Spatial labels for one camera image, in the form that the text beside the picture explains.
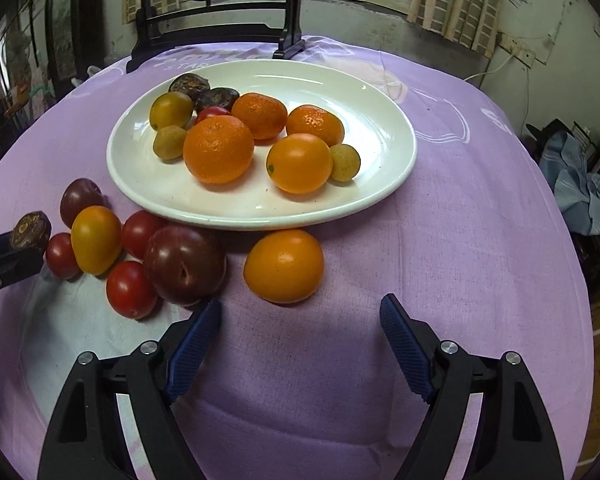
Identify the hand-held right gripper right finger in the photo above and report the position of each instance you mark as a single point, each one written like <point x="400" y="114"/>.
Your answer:
<point x="405" y="350"/>

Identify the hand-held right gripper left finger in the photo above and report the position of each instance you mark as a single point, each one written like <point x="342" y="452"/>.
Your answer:
<point x="192" y="350"/>

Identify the smooth orange citrus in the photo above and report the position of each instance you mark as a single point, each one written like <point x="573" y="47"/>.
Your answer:
<point x="299" y="162"/>
<point x="283" y="265"/>

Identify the small yellow-green fruit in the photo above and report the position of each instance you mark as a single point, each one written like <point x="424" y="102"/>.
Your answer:
<point x="344" y="161"/>
<point x="169" y="142"/>

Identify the yellow plum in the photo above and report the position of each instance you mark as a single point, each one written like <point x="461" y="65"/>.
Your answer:
<point x="96" y="240"/>
<point x="170" y="110"/>

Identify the white ceramic plate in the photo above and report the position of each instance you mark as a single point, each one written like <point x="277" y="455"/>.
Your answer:
<point x="380" y="125"/>

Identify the red cherry tomato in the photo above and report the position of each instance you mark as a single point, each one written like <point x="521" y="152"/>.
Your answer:
<point x="60" y="255"/>
<point x="130" y="289"/>
<point x="211" y="113"/>
<point x="139" y="232"/>

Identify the large dark purple plum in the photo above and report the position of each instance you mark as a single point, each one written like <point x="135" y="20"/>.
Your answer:
<point x="184" y="265"/>

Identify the small dark purple plum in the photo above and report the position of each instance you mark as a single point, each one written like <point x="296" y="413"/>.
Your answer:
<point x="82" y="200"/>

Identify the purple printed tablecloth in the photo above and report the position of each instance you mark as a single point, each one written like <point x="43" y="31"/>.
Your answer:
<point x="455" y="235"/>

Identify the white plastic bag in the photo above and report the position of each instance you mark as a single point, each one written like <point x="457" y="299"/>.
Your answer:
<point x="87" y="71"/>

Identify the dark wooden cabinet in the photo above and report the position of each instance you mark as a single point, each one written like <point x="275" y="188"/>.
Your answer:
<point x="62" y="35"/>

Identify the blue cloth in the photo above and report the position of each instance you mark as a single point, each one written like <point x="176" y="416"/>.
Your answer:
<point x="575" y="180"/>

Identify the white wall socket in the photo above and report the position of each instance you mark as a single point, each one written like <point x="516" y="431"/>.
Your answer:
<point x="517" y="50"/>

